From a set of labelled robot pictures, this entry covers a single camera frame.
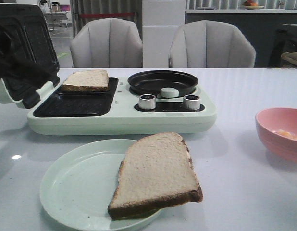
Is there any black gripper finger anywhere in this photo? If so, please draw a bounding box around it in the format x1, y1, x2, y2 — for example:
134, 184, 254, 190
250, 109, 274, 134
9, 54, 58, 87

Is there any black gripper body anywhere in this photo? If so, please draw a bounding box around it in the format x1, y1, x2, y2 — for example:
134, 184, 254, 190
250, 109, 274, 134
0, 24, 19, 79

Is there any mint green hinged lid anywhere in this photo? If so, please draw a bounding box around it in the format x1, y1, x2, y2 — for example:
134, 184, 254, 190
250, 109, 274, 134
0, 3, 60, 109

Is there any bread slice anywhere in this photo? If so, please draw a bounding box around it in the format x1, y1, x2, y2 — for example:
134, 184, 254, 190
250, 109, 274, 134
108, 132, 203, 220
61, 70, 109, 92

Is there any pink plastic bowl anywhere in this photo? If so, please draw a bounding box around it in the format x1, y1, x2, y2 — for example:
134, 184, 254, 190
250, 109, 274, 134
255, 107, 297, 163

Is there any orange shrimp piece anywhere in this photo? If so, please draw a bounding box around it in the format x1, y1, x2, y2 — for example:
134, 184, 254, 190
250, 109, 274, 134
275, 129, 297, 141

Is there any mint green breakfast maker base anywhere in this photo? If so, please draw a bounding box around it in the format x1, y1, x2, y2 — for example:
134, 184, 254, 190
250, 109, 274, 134
27, 77, 217, 135

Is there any left beige upholstered chair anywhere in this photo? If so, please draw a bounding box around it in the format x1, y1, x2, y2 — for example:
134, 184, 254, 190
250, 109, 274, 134
70, 18, 143, 68

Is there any beige upholstered chair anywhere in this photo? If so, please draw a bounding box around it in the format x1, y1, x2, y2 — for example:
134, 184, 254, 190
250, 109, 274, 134
168, 20, 256, 68
70, 18, 143, 68

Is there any red barrier tape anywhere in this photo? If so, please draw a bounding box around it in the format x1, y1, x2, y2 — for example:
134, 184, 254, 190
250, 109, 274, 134
78, 12, 135, 18

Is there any left silver control knob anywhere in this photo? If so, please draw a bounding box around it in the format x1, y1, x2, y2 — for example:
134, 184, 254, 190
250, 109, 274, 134
138, 94, 156, 110

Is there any silver control knob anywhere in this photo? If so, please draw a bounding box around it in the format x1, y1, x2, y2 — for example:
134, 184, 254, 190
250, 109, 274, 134
183, 94, 201, 111
138, 94, 156, 110

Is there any black round frying pan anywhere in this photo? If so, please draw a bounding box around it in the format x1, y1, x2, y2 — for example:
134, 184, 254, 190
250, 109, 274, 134
127, 70, 198, 97

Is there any mint green round plate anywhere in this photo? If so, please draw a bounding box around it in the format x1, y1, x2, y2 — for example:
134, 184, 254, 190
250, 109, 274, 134
39, 139, 161, 231

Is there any white cabinet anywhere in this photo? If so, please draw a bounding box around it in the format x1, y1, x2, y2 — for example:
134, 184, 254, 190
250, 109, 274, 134
142, 0, 186, 68

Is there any right silver control knob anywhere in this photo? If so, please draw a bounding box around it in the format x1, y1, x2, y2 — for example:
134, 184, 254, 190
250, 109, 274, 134
183, 94, 201, 111

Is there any right beige upholstered chair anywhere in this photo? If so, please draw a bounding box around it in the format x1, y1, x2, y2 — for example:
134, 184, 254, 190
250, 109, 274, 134
168, 20, 256, 68

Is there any fruit plate on counter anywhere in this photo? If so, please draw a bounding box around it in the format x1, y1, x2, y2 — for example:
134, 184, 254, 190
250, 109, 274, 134
242, 0, 264, 10

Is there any grey counter with white top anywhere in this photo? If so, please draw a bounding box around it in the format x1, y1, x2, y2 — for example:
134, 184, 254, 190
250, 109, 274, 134
185, 9, 297, 67

